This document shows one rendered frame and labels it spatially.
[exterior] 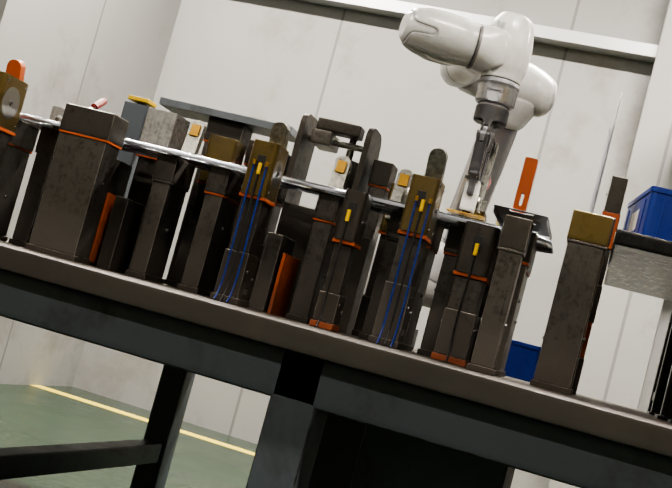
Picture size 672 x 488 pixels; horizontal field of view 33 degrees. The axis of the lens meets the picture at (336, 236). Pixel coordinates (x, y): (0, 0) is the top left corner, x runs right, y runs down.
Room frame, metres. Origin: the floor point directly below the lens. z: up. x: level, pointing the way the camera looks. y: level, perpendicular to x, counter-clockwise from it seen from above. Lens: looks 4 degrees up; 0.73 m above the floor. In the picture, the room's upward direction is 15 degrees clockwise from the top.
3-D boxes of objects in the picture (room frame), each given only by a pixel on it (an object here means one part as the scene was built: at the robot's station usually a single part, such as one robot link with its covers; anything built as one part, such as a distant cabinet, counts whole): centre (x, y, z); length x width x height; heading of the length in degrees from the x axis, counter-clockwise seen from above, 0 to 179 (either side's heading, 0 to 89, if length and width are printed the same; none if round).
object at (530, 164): (2.57, -0.39, 0.95); 0.03 x 0.01 x 0.50; 76
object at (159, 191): (2.60, 0.40, 0.84); 0.12 x 0.05 x 0.29; 166
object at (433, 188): (2.24, -0.15, 0.87); 0.12 x 0.07 x 0.35; 166
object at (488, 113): (2.44, -0.26, 1.22); 0.08 x 0.07 x 0.09; 166
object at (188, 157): (2.55, 0.22, 1.00); 1.38 x 0.22 x 0.02; 76
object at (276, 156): (2.35, 0.18, 0.87); 0.12 x 0.07 x 0.35; 166
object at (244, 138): (2.93, 0.34, 0.92); 0.10 x 0.08 x 0.45; 76
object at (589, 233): (2.25, -0.49, 0.88); 0.08 x 0.08 x 0.36; 76
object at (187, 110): (2.93, 0.34, 1.16); 0.37 x 0.14 x 0.02; 76
